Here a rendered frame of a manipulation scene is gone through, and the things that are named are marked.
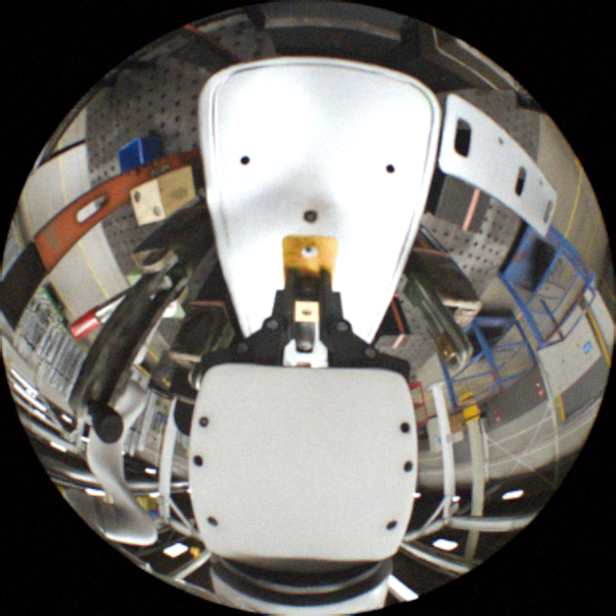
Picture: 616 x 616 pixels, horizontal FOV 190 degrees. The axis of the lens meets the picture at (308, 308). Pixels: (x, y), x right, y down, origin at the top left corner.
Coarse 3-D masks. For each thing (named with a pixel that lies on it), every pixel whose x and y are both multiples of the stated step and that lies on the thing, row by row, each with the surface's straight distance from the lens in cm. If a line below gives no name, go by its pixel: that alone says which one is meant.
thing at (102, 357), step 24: (168, 264) 20; (144, 288) 18; (120, 312) 18; (144, 312) 20; (120, 336) 19; (144, 336) 19; (96, 360) 17; (120, 360) 19; (96, 384) 19; (120, 384) 19; (72, 408) 18; (96, 408) 17; (96, 432) 16; (120, 432) 17
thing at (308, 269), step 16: (288, 240) 13; (304, 240) 13; (320, 240) 13; (336, 240) 13; (288, 256) 14; (304, 256) 14; (320, 256) 14; (336, 256) 14; (304, 272) 14; (320, 272) 14; (304, 288) 14; (304, 304) 17; (304, 320) 18
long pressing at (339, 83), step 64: (256, 64) 22; (320, 64) 21; (256, 128) 19; (320, 128) 19; (384, 128) 20; (256, 192) 20; (320, 192) 19; (384, 192) 20; (256, 256) 23; (384, 256) 23; (256, 320) 31
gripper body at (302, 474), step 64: (256, 384) 9; (320, 384) 8; (384, 384) 9; (192, 448) 9; (256, 448) 8; (320, 448) 8; (384, 448) 8; (256, 512) 8; (320, 512) 8; (384, 512) 9; (256, 576) 9; (320, 576) 9
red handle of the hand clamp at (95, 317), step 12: (168, 276) 20; (156, 288) 21; (168, 288) 21; (108, 300) 24; (120, 300) 22; (96, 312) 24; (108, 312) 24; (72, 324) 28; (84, 324) 26; (96, 324) 25
